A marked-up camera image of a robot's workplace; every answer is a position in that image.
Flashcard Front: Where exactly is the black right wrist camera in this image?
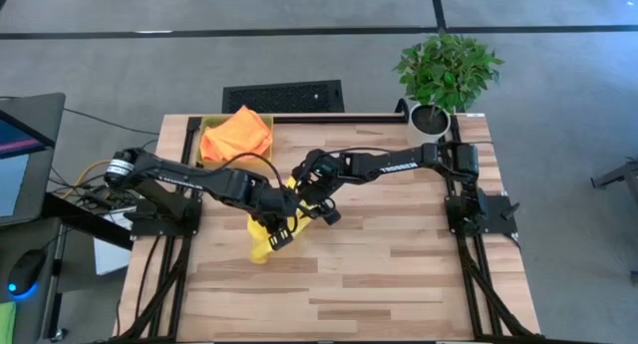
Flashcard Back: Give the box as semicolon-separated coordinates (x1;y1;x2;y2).
318;199;344;226

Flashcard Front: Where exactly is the black computer mouse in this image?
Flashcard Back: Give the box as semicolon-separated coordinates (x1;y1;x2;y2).
6;247;42;301

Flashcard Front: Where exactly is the yellow-green translucent bin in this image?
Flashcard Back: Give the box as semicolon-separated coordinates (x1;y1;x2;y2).
194;114;275;170

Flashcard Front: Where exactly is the plain orange microfiber towel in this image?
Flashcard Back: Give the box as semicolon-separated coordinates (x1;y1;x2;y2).
200;126;250;163

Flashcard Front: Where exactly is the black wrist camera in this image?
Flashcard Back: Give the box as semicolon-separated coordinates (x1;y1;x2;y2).
276;186;303;216
318;199;344;226

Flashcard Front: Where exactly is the black perforated metal box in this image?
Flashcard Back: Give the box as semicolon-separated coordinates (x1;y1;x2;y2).
221;79;346;115

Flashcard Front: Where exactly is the yellow microfiber towel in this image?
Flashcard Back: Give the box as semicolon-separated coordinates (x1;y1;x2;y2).
246;175;320;265

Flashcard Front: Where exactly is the black stand foot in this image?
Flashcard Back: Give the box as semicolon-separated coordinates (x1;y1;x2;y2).
590;157;638;188

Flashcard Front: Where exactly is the black aluminium table frame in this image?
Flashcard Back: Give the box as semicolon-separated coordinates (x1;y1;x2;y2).
107;113;544;344

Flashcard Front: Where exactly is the white paper sheet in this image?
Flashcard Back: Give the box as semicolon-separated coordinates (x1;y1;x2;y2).
93;207;135;277

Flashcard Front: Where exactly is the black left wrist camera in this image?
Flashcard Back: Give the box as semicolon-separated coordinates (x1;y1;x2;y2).
276;186;303;216

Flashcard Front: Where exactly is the green flat item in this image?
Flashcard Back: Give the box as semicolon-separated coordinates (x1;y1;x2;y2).
0;301;18;344

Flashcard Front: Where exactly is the green plant in white pot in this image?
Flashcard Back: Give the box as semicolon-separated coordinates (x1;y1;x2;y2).
392;32;505;148

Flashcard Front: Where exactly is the black left camera cable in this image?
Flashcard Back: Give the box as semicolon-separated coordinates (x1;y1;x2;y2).
216;151;287;190

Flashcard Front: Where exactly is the orange towel with white label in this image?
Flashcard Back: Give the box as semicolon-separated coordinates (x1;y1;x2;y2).
218;105;274;159

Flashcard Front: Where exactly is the dark grey side desk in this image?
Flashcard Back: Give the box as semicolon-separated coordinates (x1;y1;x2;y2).
0;191;135;344

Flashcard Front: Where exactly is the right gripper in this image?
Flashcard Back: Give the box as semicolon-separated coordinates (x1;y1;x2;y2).
293;149;350;220

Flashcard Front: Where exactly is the long black floor cable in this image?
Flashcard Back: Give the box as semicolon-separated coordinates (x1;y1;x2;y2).
63;107;161;137

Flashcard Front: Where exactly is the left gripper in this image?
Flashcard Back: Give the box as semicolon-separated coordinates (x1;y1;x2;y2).
246;183;295;252

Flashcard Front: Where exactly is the black cable bundle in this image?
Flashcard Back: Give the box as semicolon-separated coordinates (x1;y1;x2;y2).
49;139;160;211

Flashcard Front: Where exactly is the yellow cable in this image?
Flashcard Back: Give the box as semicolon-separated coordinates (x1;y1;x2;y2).
61;159;114;196

